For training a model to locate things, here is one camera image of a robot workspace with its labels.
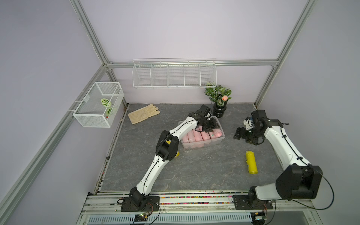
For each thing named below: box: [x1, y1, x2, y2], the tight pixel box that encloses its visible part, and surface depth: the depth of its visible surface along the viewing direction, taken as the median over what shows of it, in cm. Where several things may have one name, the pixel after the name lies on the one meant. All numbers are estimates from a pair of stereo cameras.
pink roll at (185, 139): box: [181, 133, 190, 144], surface depth 96 cm
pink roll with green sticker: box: [192, 127, 204, 143], surface depth 98 cm
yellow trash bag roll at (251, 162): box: [245, 150, 259, 175], surface depth 87 cm
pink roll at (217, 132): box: [212, 128, 223, 138], surface depth 95 cm
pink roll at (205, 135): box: [200, 131, 211, 141], surface depth 98 cm
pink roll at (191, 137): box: [187, 129, 197, 143], surface depth 96 cm
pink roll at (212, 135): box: [208, 131, 217, 140], surface depth 98 cm
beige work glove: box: [127, 103, 161, 125], surface depth 118 cm
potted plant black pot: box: [204, 84, 233, 119], surface depth 96 cm
